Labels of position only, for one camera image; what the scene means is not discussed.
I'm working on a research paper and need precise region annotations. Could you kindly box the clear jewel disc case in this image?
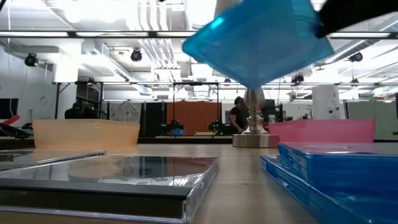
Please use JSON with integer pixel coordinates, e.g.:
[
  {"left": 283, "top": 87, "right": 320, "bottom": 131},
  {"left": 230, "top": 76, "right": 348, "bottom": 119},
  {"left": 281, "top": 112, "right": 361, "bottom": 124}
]
[{"left": 0, "top": 155, "right": 220, "bottom": 224}]

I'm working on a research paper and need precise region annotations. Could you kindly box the orange backdrop cloth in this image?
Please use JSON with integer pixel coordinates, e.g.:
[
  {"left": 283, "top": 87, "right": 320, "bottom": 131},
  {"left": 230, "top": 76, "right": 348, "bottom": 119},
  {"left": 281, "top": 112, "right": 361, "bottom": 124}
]
[{"left": 165, "top": 100, "right": 223, "bottom": 136}]

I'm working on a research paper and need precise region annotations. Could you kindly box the black backdrop cloth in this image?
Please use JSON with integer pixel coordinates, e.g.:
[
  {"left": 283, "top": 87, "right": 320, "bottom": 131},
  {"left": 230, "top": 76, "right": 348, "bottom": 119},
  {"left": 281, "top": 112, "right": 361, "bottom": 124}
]
[{"left": 141, "top": 101, "right": 167, "bottom": 138}]

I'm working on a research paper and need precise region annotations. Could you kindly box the person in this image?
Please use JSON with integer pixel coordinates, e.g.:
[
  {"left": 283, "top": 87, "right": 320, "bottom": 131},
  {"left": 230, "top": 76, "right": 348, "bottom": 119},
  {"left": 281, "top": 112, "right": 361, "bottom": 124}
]
[
  {"left": 63, "top": 101, "right": 98, "bottom": 120},
  {"left": 228, "top": 95, "right": 249, "bottom": 135}
]

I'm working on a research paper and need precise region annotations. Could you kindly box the black ceiling spotlight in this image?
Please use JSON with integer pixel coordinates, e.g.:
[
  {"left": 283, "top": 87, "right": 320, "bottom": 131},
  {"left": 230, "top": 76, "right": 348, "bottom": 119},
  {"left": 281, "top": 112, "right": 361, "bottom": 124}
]
[
  {"left": 348, "top": 51, "right": 364, "bottom": 63},
  {"left": 290, "top": 73, "right": 305, "bottom": 85},
  {"left": 24, "top": 52, "right": 40, "bottom": 68},
  {"left": 129, "top": 48, "right": 143, "bottom": 62}
]

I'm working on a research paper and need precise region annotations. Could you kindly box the black ceiling light rail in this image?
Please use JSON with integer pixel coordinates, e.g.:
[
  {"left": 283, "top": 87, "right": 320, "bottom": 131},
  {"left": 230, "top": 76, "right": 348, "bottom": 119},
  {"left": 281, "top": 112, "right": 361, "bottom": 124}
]
[{"left": 0, "top": 30, "right": 398, "bottom": 39}]

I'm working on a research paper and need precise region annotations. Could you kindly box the white pillar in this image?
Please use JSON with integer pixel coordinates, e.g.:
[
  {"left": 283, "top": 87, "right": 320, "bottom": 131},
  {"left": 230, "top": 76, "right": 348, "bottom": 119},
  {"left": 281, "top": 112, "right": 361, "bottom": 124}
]
[{"left": 312, "top": 85, "right": 342, "bottom": 121}]

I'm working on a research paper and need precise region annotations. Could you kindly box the clear jewel case black tray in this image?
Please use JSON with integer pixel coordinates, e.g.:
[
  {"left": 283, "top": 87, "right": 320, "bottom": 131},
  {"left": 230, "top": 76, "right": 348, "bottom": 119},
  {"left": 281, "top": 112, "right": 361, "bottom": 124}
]
[{"left": 0, "top": 149, "right": 108, "bottom": 172}]

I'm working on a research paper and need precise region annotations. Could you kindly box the red bar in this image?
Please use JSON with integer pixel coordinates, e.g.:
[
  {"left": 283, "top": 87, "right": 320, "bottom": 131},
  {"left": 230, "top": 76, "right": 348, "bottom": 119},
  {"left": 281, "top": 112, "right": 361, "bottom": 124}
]
[{"left": 0, "top": 114, "right": 21, "bottom": 128}]

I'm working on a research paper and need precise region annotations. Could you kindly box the blue plastic disc case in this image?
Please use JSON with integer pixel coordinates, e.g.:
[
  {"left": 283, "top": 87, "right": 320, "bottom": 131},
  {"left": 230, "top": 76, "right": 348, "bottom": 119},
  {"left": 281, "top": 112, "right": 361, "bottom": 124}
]
[
  {"left": 182, "top": 0, "right": 336, "bottom": 90},
  {"left": 277, "top": 142, "right": 398, "bottom": 200},
  {"left": 259, "top": 154, "right": 398, "bottom": 224}
]

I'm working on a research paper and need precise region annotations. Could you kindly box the pink translucent plastic bin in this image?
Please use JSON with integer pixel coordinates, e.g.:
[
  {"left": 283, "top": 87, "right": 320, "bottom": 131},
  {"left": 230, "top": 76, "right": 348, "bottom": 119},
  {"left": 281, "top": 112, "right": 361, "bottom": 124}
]
[{"left": 268, "top": 119, "right": 377, "bottom": 144}]

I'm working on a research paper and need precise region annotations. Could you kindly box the orange translucent plastic bin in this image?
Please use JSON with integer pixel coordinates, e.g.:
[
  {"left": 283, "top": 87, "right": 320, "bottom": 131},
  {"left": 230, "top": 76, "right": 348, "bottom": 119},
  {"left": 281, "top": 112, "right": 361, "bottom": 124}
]
[{"left": 32, "top": 119, "right": 141, "bottom": 149}]

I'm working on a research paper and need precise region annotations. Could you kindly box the black background screen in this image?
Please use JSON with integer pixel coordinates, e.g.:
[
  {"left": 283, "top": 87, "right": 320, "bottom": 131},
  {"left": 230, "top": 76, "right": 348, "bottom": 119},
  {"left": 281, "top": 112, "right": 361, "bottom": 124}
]
[{"left": 262, "top": 99, "right": 277, "bottom": 124}]

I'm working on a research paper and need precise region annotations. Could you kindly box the pale green partition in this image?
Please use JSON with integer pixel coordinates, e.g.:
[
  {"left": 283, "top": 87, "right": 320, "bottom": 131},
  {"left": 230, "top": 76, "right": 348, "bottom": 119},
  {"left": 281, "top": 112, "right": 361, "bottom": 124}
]
[{"left": 345, "top": 100, "right": 398, "bottom": 141}]

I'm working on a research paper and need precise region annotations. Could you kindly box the black monitor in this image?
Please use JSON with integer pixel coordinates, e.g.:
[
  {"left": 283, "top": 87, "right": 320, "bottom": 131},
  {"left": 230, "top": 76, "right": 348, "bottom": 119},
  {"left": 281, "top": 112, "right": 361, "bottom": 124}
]
[{"left": 0, "top": 98, "right": 19, "bottom": 121}]

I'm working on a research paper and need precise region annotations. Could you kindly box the white shade silver table lamp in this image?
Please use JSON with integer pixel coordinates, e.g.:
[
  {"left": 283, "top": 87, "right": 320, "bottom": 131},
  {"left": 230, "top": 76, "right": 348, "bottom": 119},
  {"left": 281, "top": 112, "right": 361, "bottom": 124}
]
[{"left": 213, "top": 0, "right": 280, "bottom": 149}]

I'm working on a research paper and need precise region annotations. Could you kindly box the grey backdrop cloth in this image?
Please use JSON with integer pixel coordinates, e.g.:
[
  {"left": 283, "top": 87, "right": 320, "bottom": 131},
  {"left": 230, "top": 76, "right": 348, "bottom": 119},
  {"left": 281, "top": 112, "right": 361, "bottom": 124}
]
[{"left": 108, "top": 101, "right": 143, "bottom": 124}]

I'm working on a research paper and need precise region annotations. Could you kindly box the black metal frame rig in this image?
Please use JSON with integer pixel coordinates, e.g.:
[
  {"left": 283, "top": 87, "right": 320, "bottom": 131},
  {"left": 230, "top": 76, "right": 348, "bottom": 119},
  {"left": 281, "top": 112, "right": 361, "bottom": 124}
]
[
  {"left": 172, "top": 81, "right": 220, "bottom": 138},
  {"left": 53, "top": 80, "right": 105, "bottom": 120}
]

